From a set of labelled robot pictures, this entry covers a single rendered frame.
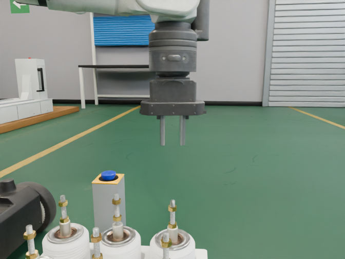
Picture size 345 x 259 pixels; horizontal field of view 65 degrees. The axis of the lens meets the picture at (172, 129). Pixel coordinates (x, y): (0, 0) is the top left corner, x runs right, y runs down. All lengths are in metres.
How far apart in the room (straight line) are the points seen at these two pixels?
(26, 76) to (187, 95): 3.72
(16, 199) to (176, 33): 0.77
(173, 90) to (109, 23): 5.17
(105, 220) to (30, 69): 3.48
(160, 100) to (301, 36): 5.16
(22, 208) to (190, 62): 0.75
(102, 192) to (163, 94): 0.37
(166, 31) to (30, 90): 3.70
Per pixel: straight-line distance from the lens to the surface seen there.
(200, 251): 0.71
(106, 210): 0.78
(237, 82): 5.42
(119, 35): 5.54
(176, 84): 0.49
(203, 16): 0.53
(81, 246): 0.66
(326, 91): 5.74
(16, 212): 1.01
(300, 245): 1.14
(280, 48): 5.46
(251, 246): 1.08
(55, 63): 6.18
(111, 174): 0.76
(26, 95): 4.08
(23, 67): 4.18
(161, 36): 0.48
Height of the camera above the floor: 0.59
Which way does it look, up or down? 11 degrees down
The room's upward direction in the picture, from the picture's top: straight up
